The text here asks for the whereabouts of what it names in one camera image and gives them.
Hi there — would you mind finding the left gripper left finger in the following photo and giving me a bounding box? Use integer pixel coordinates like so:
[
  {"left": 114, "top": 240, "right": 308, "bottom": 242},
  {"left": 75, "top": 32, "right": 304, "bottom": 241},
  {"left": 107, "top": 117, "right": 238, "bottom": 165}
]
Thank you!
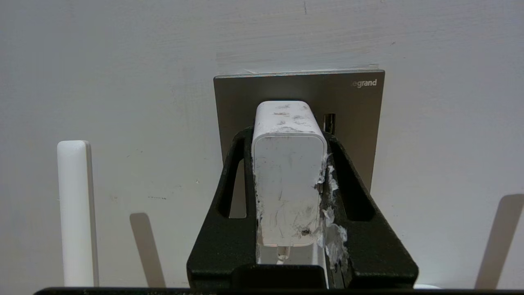
[{"left": 187, "top": 127, "right": 259, "bottom": 289}]

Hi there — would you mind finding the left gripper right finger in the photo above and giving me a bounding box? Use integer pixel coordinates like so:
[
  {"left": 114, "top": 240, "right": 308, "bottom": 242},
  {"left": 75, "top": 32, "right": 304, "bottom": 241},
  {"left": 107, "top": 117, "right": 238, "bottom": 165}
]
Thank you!
[{"left": 319, "top": 132, "right": 419, "bottom": 289}]

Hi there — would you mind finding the white adapter cable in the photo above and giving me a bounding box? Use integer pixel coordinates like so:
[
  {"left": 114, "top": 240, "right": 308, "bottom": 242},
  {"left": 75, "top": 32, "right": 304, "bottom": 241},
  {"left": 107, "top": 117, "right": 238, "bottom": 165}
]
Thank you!
[{"left": 276, "top": 245, "right": 292, "bottom": 265}]

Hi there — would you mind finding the white power adapter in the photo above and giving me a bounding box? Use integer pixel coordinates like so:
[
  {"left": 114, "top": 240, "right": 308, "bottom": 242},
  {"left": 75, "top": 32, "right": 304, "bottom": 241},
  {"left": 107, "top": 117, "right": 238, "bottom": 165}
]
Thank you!
[{"left": 251, "top": 100, "right": 328, "bottom": 247}]

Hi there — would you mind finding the white wifi router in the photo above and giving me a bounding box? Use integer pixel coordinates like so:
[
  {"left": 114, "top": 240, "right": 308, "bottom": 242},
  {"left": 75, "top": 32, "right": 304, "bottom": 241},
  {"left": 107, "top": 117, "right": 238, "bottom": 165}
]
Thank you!
[{"left": 57, "top": 140, "right": 442, "bottom": 289}]

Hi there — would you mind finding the grey wall socket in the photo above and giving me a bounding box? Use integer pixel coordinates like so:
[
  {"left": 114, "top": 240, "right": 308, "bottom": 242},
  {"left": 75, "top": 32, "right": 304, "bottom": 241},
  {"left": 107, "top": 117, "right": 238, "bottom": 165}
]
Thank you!
[{"left": 213, "top": 70, "right": 386, "bottom": 218}]

